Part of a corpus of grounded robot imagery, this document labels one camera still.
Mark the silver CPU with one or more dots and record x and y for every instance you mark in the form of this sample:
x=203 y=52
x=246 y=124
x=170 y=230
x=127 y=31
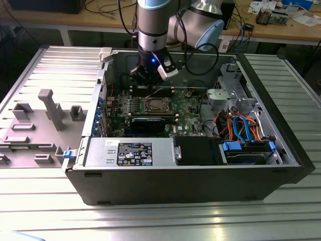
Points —
x=160 y=103

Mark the metal locking lever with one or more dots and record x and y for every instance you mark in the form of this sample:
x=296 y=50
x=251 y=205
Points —
x=155 y=93

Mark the wooden desk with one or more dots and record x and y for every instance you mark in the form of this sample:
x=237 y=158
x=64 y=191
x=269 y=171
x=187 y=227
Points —
x=75 y=18

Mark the grey parts rack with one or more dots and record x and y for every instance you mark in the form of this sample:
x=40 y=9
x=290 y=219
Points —
x=37 y=135

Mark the hard disk in blue carrier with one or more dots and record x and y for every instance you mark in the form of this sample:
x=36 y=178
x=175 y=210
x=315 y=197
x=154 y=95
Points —
x=230 y=146

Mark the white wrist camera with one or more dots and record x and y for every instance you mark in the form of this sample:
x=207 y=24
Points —
x=170 y=74

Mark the black tower box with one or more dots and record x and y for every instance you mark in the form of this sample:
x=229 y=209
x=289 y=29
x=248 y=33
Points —
x=229 y=12

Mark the green motherboard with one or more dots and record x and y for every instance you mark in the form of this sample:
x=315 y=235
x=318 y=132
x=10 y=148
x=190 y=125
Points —
x=186 y=113

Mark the white paper sheets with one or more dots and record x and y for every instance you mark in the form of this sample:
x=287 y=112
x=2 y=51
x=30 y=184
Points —
x=258 y=6
x=306 y=20

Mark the small black box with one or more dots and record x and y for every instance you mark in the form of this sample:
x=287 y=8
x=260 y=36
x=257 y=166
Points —
x=249 y=27

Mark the black disk bay cover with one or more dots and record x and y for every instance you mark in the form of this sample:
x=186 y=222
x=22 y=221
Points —
x=193 y=150

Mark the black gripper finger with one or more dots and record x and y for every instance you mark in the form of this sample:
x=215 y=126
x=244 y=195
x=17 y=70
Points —
x=157 y=82
x=139 y=76

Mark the grey electronic device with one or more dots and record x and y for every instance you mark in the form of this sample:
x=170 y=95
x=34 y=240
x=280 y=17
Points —
x=278 y=17

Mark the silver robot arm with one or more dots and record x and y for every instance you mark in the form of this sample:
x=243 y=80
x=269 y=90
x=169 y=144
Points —
x=151 y=25

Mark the blue box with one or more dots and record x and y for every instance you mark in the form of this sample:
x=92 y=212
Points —
x=298 y=3

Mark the silver power supply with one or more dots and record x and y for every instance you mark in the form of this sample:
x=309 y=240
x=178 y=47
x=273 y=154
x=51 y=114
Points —
x=100 y=151

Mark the grey metal drive cage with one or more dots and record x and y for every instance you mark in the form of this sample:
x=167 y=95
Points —
x=220 y=98

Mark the blue case latch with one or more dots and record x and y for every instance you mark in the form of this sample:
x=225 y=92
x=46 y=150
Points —
x=68 y=154

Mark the black graphics card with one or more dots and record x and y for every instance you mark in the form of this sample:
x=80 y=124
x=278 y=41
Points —
x=148 y=125

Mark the black PC case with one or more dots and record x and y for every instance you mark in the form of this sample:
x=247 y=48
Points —
x=175 y=185

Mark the large black box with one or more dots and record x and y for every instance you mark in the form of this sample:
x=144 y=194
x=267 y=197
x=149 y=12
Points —
x=45 y=6

